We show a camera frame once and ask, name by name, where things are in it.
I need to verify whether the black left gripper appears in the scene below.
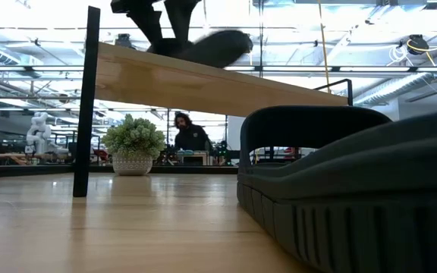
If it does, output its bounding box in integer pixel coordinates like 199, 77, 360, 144
110, 0, 203, 45

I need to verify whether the black rubber slide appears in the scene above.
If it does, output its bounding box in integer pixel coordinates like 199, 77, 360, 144
236, 105, 437, 273
146, 29, 254, 70

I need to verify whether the wooden shelf black metal frame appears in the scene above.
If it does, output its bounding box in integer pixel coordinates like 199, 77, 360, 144
72, 5, 355, 198

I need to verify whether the person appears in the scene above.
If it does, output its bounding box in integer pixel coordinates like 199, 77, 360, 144
172, 111, 215, 153

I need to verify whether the green plant in white pot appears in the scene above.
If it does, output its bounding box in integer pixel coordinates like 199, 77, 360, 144
100, 112, 167, 177

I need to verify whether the white humanoid robot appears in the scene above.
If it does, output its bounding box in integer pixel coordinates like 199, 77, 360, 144
24, 111, 70, 156

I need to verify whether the yellow hanging cable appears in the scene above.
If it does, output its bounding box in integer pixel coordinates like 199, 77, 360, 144
317, 0, 332, 95

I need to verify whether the black table edge rail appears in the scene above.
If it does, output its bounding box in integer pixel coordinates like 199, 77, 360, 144
0, 165, 239, 179

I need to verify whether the silver ventilation duct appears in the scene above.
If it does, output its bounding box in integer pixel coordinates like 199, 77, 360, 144
353, 71, 437, 108

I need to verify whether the black ceiling cable reel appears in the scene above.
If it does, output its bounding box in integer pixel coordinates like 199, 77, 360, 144
406, 33, 431, 56

